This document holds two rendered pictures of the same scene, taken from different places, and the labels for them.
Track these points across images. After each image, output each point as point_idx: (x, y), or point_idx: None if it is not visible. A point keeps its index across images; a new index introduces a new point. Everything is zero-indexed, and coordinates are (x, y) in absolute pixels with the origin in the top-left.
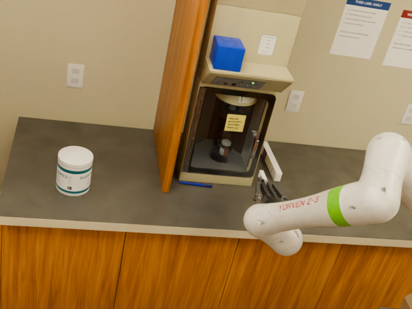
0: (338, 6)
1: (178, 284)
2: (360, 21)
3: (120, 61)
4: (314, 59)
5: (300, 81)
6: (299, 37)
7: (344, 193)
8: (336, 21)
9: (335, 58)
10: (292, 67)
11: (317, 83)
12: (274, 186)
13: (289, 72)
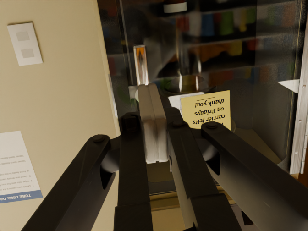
0: (48, 184)
1: None
2: (8, 178)
3: None
4: (36, 116)
5: (35, 79)
6: (75, 139)
7: None
8: (39, 169)
9: (6, 126)
10: (61, 96)
11: (8, 84)
12: (105, 199)
13: (61, 90)
